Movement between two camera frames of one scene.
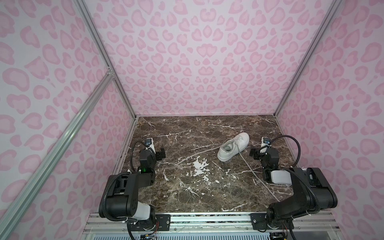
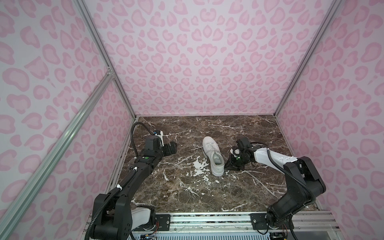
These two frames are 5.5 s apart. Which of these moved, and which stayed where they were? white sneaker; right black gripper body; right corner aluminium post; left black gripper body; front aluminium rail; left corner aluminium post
Moved: left black gripper body; white sneaker; right black gripper body
Stayed: right corner aluminium post; front aluminium rail; left corner aluminium post
